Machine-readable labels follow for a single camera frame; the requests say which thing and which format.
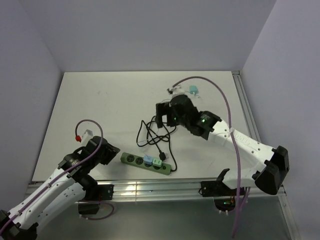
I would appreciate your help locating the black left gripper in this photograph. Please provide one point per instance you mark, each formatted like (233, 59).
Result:
(111, 151)

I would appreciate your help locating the teal charger cube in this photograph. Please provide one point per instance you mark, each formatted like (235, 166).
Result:
(193, 90)

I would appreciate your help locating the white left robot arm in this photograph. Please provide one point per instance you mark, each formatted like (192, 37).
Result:
(69, 183)

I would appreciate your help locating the green two-port charger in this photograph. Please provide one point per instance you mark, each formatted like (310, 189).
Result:
(157, 162)

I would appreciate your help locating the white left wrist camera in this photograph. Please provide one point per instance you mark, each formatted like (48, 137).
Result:
(86, 137)

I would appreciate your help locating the green power strip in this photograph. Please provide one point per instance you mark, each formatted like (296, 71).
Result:
(137, 161)

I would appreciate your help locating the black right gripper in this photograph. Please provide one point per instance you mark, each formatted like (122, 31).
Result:
(163, 108)

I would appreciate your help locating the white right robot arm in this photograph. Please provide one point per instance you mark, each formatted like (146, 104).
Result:
(269, 166)

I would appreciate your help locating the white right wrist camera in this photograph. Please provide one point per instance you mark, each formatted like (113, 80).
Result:
(175, 91)

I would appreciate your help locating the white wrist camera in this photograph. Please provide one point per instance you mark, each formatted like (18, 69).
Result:
(86, 137)
(175, 91)

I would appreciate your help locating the blue charger cube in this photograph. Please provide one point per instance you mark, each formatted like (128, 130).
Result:
(148, 160)

